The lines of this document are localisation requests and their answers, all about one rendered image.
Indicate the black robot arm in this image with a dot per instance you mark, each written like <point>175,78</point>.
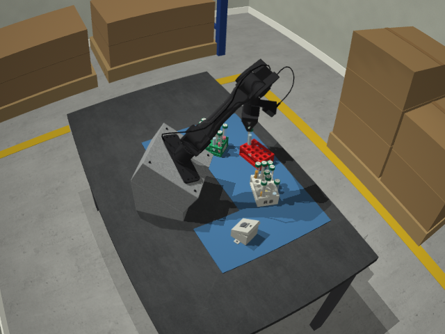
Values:
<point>183,150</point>

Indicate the white test tube rack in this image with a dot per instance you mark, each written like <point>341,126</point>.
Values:
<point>269,198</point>

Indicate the blue bench mat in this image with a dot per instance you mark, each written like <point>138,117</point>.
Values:
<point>295,215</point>

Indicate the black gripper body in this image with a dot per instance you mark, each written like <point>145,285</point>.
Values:
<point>246,113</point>

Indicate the red rack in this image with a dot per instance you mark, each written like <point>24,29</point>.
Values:
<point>252,153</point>

